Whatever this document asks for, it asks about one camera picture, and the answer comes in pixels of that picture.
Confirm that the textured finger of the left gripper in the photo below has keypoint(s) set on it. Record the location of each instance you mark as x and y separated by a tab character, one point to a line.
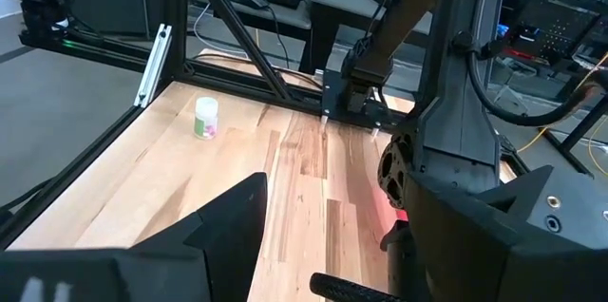
351	290

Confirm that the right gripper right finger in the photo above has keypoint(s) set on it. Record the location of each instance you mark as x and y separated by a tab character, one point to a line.
475	245

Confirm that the black device with green light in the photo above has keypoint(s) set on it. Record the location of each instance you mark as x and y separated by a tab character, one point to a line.
38	3

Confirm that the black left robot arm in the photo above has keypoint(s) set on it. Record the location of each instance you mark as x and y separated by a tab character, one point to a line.
451	102

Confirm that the medicine bottle green pink label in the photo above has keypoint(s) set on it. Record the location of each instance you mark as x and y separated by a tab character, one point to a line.
206	119

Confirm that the black computer case with lights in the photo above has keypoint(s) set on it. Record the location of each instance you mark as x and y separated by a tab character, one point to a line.
551	26

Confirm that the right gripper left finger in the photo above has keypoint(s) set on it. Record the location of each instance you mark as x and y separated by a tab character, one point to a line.
233	231

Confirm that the black aluminium rig frame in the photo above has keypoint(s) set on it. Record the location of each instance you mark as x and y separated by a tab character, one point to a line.
173	17

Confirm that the silver aluminium bracket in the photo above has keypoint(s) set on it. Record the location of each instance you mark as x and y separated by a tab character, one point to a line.
153	64

